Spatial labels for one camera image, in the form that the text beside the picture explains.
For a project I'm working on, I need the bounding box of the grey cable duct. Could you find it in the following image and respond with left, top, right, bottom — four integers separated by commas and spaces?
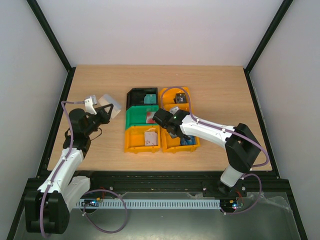
74, 199, 221, 210

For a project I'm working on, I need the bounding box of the black aluminium frame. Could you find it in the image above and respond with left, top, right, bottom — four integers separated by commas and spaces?
7, 0, 308, 240

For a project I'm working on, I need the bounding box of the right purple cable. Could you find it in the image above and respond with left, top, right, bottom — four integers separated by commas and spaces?
159, 85, 271, 216

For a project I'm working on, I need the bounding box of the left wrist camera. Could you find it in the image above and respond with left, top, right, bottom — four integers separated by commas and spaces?
84, 95, 98, 115

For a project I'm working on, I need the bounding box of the red white card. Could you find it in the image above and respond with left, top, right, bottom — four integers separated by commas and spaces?
145, 111, 156, 124

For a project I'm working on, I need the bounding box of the yellow bin front right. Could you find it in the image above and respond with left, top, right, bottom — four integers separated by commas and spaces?
160, 128, 201, 154

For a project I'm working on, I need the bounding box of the teal card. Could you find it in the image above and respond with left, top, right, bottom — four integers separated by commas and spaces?
143, 94, 158, 105

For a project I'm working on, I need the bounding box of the dark blue card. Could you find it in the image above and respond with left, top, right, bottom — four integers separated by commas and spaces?
174, 93, 188, 104

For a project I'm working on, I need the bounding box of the black bin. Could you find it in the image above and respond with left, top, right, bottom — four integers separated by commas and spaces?
126, 87, 159, 110

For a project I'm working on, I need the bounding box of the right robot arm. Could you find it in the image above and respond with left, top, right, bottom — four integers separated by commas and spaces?
152, 108, 262, 196

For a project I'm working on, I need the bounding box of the yellow bin front left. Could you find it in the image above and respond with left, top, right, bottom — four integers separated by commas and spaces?
124, 125, 161, 154

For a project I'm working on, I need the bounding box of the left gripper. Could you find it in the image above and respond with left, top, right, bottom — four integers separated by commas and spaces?
84, 103, 114, 136

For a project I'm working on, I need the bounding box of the green bin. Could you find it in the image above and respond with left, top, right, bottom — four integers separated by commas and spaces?
125, 105, 159, 129

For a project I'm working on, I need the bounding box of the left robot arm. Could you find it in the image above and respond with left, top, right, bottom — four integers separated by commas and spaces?
24, 103, 114, 238

